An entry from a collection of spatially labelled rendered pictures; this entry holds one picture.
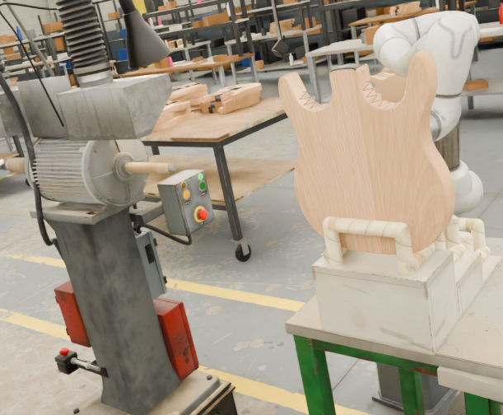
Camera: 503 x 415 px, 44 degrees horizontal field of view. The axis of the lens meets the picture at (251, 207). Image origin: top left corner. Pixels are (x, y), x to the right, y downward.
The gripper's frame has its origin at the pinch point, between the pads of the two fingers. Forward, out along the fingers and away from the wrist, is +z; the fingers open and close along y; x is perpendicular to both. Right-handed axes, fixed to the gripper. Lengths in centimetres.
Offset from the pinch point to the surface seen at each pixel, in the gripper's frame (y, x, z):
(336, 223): 6.3, -10.2, 7.7
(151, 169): 81, -6, -9
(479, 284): -13.0, -36.6, -17.8
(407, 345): -7.3, -36.5, 10.0
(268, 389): 104, -133, -58
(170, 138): 242, -49, -163
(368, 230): -1.4, -11.1, 8.0
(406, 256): -8.9, -16.2, 7.9
